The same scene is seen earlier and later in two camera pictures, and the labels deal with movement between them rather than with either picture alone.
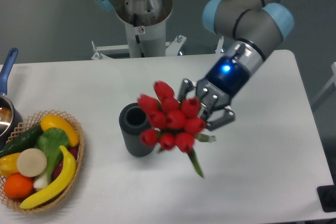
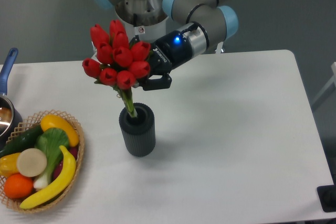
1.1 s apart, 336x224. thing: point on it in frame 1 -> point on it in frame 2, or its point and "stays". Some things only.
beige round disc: (31, 162) stays
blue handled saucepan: (11, 120) stays
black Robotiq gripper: (225, 80) -> (167, 52)
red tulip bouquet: (174, 124) -> (119, 62)
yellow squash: (54, 121) stays
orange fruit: (17, 185) stays
